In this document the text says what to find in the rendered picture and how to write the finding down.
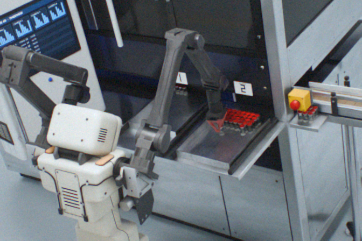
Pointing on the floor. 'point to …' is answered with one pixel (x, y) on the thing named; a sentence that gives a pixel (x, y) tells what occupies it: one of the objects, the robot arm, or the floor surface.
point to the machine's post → (283, 99)
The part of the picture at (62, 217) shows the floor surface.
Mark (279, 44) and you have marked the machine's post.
